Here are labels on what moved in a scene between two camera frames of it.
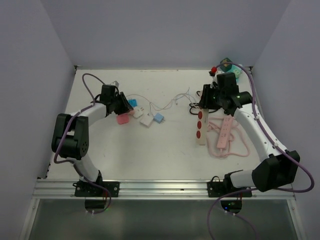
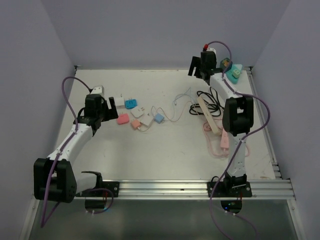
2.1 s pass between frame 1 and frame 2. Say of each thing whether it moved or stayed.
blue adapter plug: stayed
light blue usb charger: stayed
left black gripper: moved
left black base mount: stayed
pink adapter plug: stayed
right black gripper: moved
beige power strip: moved
